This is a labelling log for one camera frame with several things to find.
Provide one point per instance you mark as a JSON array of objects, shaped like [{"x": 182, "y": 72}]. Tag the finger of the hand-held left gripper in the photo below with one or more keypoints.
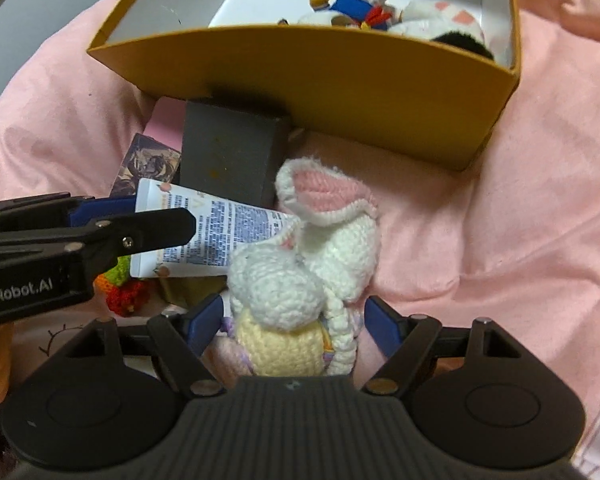
[
  {"x": 102, "y": 208},
  {"x": 155, "y": 227}
]

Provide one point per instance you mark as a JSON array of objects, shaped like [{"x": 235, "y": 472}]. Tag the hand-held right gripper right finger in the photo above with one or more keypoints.
[{"x": 380, "y": 322}]

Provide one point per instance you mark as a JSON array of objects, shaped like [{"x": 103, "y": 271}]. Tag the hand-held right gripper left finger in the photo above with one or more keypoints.
[{"x": 206, "y": 324}]

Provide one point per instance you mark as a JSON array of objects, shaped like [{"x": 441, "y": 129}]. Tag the white cream tube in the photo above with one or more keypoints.
[{"x": 230, "y": 230}]

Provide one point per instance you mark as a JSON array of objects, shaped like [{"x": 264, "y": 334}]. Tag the orange crochet fruit red flower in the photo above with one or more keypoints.
[{"x": 125, "y": 297}]

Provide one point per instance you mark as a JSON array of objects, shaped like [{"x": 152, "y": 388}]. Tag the white crochet bunny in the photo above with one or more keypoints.
[{"x": 280, "y": 290}]

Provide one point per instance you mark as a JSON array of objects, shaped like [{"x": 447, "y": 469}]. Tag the pink case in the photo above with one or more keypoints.
[{"x": 165, "y": 125}]

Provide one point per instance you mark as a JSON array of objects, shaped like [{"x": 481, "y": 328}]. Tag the yellow cardboard box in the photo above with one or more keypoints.
[{"x": 355, "y": 85}]

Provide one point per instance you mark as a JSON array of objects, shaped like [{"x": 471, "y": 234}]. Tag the dark printed card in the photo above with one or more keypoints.
[{"x": 145, "y": 165}]

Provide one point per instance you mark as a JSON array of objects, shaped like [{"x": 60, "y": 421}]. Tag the dark grey box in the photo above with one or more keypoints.
[{"x": 230, "y": 150}]

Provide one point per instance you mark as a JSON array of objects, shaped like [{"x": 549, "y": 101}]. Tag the pink blanket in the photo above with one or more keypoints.
[{"x": 480, "y": 235}]

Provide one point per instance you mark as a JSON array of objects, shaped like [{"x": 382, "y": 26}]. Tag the black furry toy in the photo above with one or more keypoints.
[{"x": 462, "y": 45}]

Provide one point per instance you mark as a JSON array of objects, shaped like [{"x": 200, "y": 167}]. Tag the white duck plush blue outfit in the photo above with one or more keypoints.
[{"x": 350, "y": 7}]

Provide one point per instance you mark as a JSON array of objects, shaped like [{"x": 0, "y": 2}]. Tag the white plush pink checks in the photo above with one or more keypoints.
[{"x": 430, "y": 15}]

